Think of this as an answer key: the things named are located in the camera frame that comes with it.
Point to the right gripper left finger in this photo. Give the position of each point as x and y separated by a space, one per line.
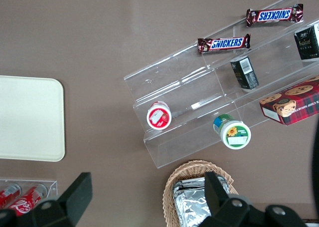
74 199

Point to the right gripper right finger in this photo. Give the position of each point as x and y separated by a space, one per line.
219 202

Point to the oval wicker basket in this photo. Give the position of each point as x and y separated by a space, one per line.
189 168

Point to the cream plastic tray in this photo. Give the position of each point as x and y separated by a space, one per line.
30 117

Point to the clear acrylic bottle rack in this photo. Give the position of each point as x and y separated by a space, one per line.
53 187

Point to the foil-wrapped pack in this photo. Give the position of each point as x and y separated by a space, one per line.
189 183
192 209

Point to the green sunflower yogurt cup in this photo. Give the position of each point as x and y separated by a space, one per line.
235 134

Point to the red lid yogurt cup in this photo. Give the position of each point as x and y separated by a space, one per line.
159 117

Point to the red tartan cookie box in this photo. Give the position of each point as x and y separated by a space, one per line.
294 107

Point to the clear acrylic stepped shelf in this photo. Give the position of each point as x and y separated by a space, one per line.
179 87

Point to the small black carton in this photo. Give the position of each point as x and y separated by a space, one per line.
244 73
307 42

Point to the Snickers bar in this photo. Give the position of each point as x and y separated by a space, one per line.
224 43
274 15

